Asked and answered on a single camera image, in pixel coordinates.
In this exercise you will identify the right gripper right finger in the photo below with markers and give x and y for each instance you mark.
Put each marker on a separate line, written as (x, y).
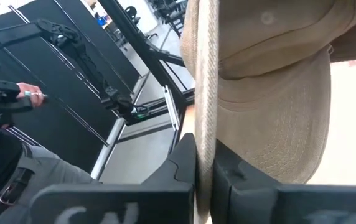
(290, 205)

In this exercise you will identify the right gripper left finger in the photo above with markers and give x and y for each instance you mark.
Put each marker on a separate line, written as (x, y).
(119, 202)

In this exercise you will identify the beige baseball cap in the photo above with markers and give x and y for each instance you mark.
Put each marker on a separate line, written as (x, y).
(274, 124)

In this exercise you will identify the person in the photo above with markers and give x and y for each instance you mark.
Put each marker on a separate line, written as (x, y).
(50, 174)

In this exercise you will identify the black panel board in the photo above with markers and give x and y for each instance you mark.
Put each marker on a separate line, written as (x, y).
(56, 118)

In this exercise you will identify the person's hand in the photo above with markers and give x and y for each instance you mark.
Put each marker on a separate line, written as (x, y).
(30, 95)

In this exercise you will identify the silver rail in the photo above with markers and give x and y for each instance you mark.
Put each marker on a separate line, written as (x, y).
(108, 149)

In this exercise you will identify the white bracket strip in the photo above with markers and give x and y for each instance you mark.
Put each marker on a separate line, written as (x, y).
(171, 109)

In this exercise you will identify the black frame post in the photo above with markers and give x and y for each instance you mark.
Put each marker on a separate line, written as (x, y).
(137, 40)

